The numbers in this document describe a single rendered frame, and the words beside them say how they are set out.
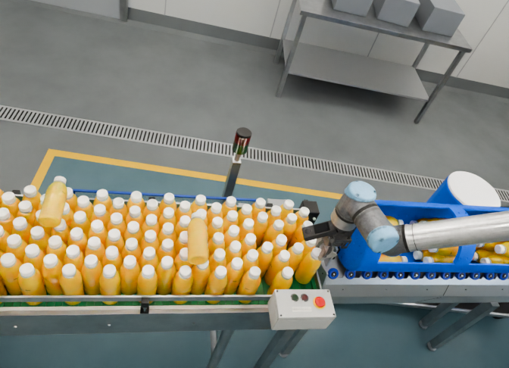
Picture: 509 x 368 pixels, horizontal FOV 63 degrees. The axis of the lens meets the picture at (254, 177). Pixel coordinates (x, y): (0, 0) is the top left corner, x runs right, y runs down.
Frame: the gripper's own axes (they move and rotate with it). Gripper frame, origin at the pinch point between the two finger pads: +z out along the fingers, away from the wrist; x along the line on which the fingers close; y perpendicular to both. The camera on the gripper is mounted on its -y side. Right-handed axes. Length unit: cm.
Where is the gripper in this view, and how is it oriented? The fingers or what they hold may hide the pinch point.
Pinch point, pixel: (317, 252)
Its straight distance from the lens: 156.6
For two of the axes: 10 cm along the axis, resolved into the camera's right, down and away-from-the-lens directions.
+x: -1.1, -7.4, 6.6
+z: -2.2, 6.7, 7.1
